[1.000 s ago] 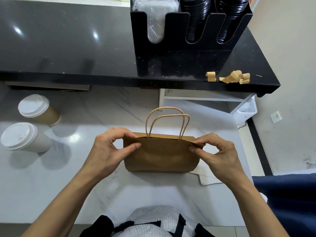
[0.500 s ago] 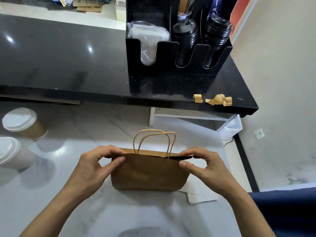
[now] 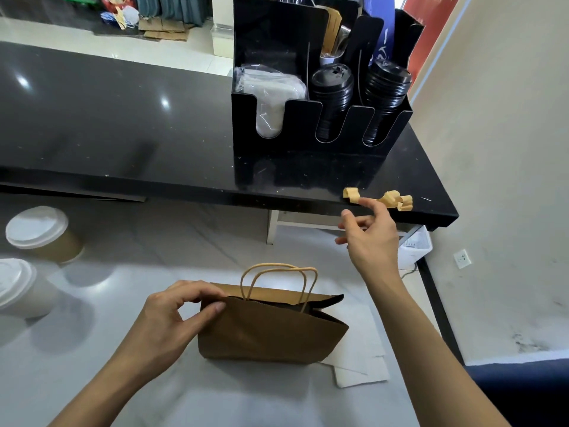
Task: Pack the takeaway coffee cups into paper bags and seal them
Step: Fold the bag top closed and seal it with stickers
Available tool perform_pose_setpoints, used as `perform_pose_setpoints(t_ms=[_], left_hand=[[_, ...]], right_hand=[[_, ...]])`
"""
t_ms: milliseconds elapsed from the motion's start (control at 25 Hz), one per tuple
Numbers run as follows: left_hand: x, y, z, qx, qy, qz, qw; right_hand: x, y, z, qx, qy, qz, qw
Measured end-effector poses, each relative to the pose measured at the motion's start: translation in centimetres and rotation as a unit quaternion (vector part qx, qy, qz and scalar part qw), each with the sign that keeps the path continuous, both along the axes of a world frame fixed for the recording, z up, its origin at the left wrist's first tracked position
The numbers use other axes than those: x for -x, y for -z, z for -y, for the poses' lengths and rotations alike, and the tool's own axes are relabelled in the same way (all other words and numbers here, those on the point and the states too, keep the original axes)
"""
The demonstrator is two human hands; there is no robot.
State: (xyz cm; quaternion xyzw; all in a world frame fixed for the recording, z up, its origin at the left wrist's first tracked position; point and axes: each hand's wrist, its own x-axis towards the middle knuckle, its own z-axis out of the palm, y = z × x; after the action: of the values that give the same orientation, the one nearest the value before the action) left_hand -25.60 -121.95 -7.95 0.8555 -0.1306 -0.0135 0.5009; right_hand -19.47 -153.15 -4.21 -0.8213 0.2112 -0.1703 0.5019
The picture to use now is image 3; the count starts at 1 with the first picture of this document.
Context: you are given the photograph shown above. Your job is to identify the person's right hand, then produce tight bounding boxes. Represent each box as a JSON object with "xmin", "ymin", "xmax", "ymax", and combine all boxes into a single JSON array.
[{"xmin": 335, "ymin": 197, "xmax": 401, "ymax": 281}]

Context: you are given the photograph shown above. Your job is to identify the person's left hand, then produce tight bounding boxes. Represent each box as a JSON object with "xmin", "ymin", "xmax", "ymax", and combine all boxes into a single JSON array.
[{"xmin": 132, "ymin": 280, "xmax": 228, "ymax": 383}]

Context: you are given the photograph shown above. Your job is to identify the brown paper bag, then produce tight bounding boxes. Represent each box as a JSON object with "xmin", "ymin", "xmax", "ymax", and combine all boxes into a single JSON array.
[{"xmin": 197, "ymin": 262, "xmax": 350, "ymax": 365}]

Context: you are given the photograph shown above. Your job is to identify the stack of white paper sheets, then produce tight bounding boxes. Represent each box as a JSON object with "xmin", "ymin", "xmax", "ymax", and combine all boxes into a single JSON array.
[{"xmin": 320, "ymin": 302, "xmax": 391, "ymax": 388}]

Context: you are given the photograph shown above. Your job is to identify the tan coffee cup white lid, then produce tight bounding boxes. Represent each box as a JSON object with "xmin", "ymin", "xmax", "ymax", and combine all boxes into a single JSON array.
[{"xmin": 5, "ymin": 205, "xmax": 85, "ymax": 265}]

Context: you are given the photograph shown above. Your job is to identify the person's right forearm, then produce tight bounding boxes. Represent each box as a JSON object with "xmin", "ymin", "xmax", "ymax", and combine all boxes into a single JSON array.
[{"xmin": 365, "ymin": 266, "xmax": 512, "ymax": 427}]

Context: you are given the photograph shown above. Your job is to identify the row of tan tape strips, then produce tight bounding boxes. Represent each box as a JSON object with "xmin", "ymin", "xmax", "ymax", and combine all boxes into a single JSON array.
[{"xmin": 343, "ymin": 186, "xmax": 414, "ymax": 212}]

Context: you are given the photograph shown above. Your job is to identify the plastic wrapped white pack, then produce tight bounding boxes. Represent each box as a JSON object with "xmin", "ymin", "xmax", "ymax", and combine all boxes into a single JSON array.
[{"xmin": 233, "ymin": 65, "xmax": 308, "ymax": 141}]

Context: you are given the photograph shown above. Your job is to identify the tan paper sleeve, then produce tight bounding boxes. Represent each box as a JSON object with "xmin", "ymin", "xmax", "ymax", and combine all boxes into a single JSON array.
[{"xmin": 320, "ymin": 4, "xmax": 343, "ymax": 57}]

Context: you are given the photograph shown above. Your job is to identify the red banner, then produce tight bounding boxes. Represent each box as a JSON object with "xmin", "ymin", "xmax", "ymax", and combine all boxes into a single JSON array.
[{"xmin": 404, "ymin": 0, "xmax": 463, "ymax": 81}]

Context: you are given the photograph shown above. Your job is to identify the blue plastic chair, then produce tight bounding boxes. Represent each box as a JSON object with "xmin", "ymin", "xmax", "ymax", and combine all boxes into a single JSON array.
[{"xmin": 365, "ymin": 0, "xmax": 397, "ymax": 63}]

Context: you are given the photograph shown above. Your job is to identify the black acrylic organizer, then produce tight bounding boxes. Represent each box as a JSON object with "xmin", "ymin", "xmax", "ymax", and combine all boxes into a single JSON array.
[{"xmin": 231, "ymin": 0, "xmax": 426, "ymax": 157}]

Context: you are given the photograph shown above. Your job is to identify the white box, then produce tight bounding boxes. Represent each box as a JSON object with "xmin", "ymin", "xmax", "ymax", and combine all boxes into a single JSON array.
[{"xmin": 210, "ymin": 0, "xmax": 235, "ymax": 59}]

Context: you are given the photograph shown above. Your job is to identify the blue skirted table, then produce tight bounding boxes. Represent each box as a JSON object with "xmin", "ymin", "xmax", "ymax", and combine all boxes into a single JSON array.
[{"xmin": 133, "ymin": 0, "xmax": 215, "ymax": 27}]

